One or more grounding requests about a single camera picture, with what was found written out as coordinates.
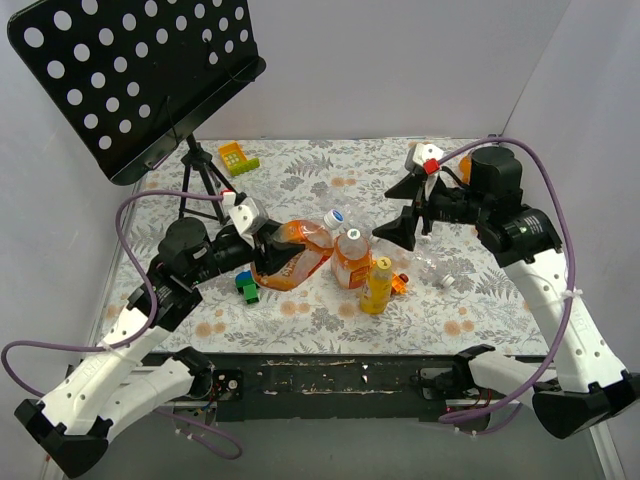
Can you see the orange juice bottle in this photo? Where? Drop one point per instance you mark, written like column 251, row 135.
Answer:
column 465, row 168

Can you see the white blue bottle cap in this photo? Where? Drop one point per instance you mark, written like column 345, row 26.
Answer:
column 333, row 219

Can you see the green blue toy block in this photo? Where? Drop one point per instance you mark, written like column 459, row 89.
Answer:
column 247, row 287

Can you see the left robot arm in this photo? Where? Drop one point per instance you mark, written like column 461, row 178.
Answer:
column 75, row 422

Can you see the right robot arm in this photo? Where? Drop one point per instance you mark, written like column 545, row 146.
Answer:
column 581, row 382

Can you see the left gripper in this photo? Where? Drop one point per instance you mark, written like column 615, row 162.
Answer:
column 261, row 248

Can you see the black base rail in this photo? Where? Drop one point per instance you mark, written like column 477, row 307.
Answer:
column 332, row 386

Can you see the yellow juice bottle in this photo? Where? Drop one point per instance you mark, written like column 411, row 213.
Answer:
column 376, row 291

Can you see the floral patterned table mat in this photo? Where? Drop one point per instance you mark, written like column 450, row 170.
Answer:
column 320, row 317

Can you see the clear bottle white cap lower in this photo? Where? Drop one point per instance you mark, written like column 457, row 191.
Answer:
column 421, row 263

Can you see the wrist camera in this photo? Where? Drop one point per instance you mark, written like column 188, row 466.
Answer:
column 246, row 214
column 422, row 163

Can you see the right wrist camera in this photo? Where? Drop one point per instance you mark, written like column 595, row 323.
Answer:
column 422, row 163

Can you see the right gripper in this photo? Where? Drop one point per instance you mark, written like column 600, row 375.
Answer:
column 421, row 206

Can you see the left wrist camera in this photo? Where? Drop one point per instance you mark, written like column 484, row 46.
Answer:
column 246, row 214

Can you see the black perforated music stand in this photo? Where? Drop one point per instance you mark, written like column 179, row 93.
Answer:
column 136, row 78

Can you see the crushed orange label bottle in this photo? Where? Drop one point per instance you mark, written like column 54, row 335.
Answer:
column 317, row 239

